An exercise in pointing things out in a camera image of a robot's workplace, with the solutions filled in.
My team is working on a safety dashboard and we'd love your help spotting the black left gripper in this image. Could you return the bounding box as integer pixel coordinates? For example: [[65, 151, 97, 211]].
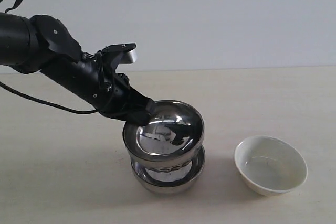
[[99, 73, 156, 126]]

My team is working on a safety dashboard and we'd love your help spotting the patterned stainless steel bowl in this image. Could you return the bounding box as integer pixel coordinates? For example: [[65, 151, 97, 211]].
[[122, 100, 205, 172]]

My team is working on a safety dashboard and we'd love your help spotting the plain stainless steel bowl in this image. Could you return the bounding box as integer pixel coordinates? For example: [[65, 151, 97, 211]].
[[130, 147, 206, 195]]

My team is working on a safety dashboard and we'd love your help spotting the white ceramic bowl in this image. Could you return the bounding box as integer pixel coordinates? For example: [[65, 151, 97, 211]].
[[233, 135, 308, 197]]

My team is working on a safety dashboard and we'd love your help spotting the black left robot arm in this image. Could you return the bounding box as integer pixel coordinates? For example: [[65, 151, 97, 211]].
[[1, 13, 155, 126]]

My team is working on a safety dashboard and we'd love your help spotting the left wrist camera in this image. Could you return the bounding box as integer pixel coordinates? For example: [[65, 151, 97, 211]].
[[97, 43, 138, 72]]

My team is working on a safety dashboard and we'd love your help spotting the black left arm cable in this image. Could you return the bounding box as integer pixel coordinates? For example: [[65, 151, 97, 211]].
[[0, 82, 100, 115]]

